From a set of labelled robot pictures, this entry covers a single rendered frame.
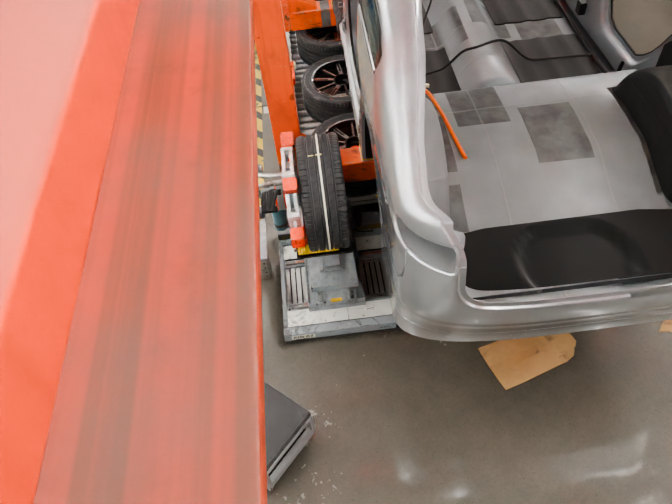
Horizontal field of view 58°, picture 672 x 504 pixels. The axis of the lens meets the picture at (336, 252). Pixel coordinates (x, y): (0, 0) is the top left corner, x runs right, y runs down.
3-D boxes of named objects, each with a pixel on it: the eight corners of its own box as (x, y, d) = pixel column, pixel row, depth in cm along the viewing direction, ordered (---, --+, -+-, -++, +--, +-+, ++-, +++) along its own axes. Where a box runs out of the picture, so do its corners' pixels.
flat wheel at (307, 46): (363, 24, 565) (362, 0, 547) (379, 63, 523) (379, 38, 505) (293, 36, 561) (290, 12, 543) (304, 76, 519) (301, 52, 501)
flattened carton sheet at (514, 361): (583, 354, 363) (585, 351, 361) (505, 391, 352) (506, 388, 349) (552, 316, 381) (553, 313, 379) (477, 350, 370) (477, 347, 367)
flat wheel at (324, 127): (417, 179, 430) (418, 153, 412) (332, 209, 417) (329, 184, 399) (377, 126, 470) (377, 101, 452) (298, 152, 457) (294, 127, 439)
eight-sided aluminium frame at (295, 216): (307, 262, 350) (296, 195, 308) (296, 263, 350) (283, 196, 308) (301, 195, 384) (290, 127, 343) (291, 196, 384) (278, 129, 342)
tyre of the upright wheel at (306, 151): (352, 242, 311) (336, 117, 315) (306, 248, 311) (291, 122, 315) (349, 251, 377) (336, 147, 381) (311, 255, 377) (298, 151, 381)
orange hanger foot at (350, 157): (386, 178, 397) (386, 137, 370) (307, 188, 396) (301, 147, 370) (383, 161, 408) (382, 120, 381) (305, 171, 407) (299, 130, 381)
